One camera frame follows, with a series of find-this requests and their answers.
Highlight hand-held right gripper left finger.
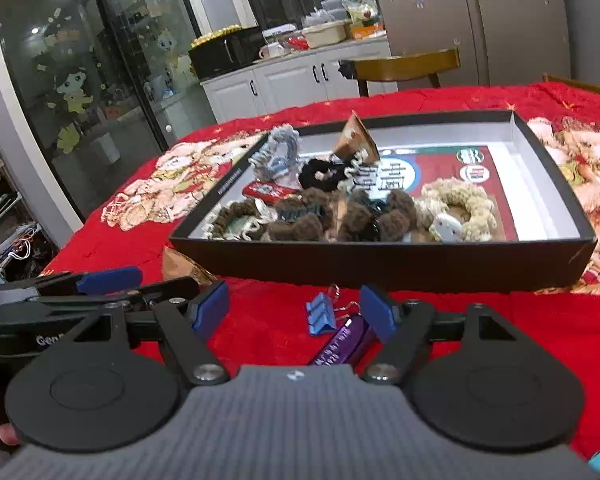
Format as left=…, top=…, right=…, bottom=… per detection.
left=65, top=280, right=231, bottom=387

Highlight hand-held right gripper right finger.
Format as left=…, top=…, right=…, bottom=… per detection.
left=360, top=283, right=519, bottom=387

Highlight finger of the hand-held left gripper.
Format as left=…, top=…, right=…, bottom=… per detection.
left=124, top=276, right=201, bottom=309
left=32, top=266, right=144, bottom=297

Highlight black tray box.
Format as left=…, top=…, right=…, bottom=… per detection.
left=169, top=109, right=599, bottom=294

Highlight purple packet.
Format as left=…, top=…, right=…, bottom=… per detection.
left=307, top=314, right=371, bottom=366

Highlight red printed box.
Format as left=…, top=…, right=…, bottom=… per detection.
left=243, top=182, right=293, bottom=204

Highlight blue binder clip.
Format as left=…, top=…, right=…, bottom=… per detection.
left=325, top=284, right=359, bottom=335
left=315, top=297, right=337, bottom=336
left=305, top=299, right=327, bottom=335

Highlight red printed blanket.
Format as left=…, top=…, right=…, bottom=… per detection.
left=32, top=80, right=600, bottom=467

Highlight brown white crochet scrunchie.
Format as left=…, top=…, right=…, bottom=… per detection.
left=202, top=198, right=277, bottom=241

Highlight brown fluffy scrunchie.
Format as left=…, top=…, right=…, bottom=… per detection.
left=267, top=195, right=333, bottom=242
left=337, top=192, right=419, bottom=242

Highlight metal storage rack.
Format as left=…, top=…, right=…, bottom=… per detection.
left=0, top=132, right=47, bottom=287

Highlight white trash bin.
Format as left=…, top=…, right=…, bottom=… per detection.
left=87, top=134, right=121, bottom=164

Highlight beige knitted scrunchie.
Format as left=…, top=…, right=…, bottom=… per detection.
left=414, top=179, right=498, bottom=242

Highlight grey blue scrunchie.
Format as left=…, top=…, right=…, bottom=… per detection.
left=249, top=126, right=301, bottom=184

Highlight red printed sheet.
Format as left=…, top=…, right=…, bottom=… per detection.
left=300, top=144, right=519, bottom=242

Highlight brown paper packet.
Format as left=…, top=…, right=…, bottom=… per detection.
left=332, top=112, right=381, bottom=166

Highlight glass sliding door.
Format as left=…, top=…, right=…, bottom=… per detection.
left=0, top=0, right=217, bottom=223

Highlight white kitchen cabinet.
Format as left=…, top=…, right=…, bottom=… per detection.
left=200, top=39, right=397, bottom=127

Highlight black microwave oven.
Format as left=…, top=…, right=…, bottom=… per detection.
left=188, top=26, right=266, bottom=80

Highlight wooden chair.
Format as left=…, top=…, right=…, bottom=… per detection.
left=542, top=73, right=600, bottom=107
left=354, top=48, right=461, bottom=97

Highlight tray of yellow items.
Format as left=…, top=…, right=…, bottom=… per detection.
left=190, top=24, right=243, bottom=44

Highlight orange box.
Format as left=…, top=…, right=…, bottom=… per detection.
left=352, top=24, right=389, bottom=41

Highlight beige plastic basin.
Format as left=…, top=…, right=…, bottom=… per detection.
left=302, top=22, right=349, bottom=46

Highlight clear plastic containers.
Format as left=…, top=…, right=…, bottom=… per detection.
left=312, top=0, right=345, bottom=25

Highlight white green snack bag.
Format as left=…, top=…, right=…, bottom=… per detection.
left=340, top=0, right=381, bottom=29

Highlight silver double door refrigerator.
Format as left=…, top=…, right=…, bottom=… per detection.
left=367, top=0, right=573, bottom=89

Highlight white black cord scrunchie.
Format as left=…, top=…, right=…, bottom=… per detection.
left=342, top=150, right=381, bottom=192

